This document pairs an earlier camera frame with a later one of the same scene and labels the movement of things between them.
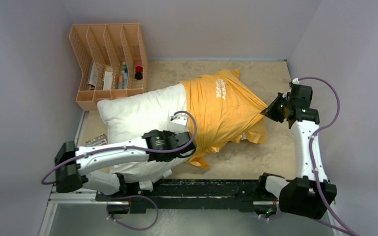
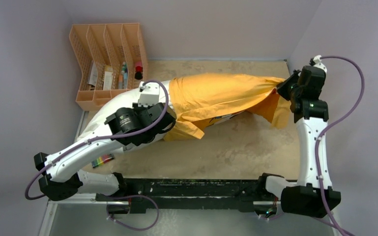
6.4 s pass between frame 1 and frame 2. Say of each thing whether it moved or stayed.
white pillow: moved
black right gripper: moved
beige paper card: stayed
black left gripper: moved
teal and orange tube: stayed
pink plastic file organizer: stayed
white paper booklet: stayed
